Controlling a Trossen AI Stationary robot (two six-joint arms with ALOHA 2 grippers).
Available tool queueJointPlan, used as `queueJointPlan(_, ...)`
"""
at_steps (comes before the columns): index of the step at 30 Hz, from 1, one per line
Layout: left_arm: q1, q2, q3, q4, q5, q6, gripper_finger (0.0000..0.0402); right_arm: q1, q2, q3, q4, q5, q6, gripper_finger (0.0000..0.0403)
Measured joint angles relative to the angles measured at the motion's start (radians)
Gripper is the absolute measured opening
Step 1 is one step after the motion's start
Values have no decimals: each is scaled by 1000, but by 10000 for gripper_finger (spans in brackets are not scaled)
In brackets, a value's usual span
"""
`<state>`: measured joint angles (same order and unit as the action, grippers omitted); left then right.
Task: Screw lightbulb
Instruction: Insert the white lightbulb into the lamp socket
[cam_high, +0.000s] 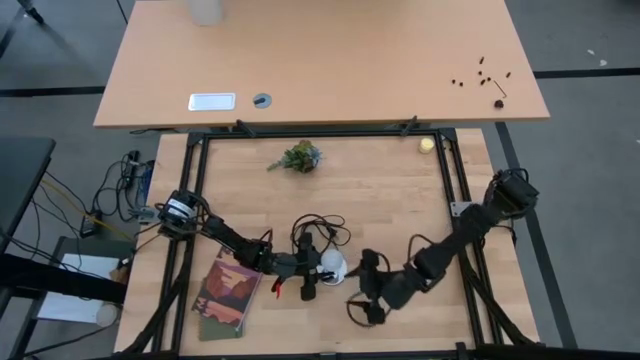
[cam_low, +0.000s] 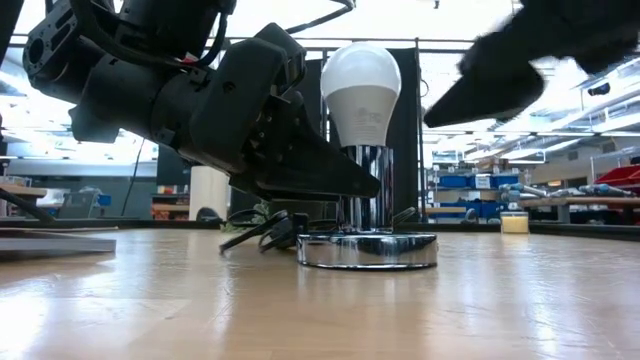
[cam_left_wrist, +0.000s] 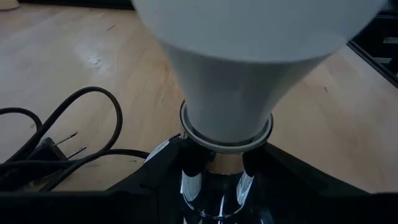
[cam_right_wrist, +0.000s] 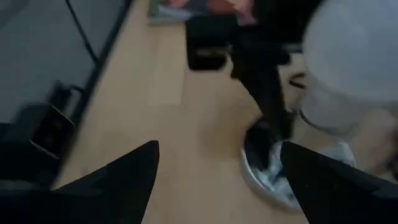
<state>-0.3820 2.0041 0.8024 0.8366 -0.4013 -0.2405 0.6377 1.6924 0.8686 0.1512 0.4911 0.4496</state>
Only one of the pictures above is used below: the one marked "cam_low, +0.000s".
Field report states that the notebook with landscape cover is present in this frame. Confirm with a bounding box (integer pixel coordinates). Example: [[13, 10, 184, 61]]
[[0, 227, 119, 261]]

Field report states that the blue storage bins shelf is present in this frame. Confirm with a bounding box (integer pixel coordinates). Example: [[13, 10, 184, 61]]
[[432, 172, 522, 221]]

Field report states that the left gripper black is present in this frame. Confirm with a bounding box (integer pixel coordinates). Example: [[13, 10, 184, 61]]
[[189, 37, 381, 202]]

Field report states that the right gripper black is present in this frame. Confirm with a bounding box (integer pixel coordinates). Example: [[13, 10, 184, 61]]
[[424, 0, 640, 129]]

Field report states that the white lightbulb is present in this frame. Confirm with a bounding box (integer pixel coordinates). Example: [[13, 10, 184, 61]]
[[319, 41, 403, 149]]

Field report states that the long wooden workbench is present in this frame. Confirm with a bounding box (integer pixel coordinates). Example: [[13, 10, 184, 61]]
[[0, 183, 49, 224]]

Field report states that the black lamp power cable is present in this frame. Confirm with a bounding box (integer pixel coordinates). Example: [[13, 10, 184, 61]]
[[218, 205, 419, 255]]

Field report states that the black office chair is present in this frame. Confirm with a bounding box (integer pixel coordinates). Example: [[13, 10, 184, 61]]
[[195, 206, 224, 224]]

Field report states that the wooden bench with grey parts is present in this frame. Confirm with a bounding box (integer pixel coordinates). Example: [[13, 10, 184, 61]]
[[519, 183, 640, 225]]

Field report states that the chrome lamp base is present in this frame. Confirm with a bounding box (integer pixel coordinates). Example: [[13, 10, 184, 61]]
[[297, 144, 439, 271]]

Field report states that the red storage bins shelf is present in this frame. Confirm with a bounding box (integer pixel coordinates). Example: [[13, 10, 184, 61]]
[[593, 164, 640, 189]]

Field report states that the black monitor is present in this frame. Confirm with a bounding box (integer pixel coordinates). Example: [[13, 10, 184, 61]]
[[156, 143, 194, 187]]

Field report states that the black aluminium table frame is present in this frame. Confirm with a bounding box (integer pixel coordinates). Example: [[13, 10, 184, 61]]
[[0, 0, 640, 242]]

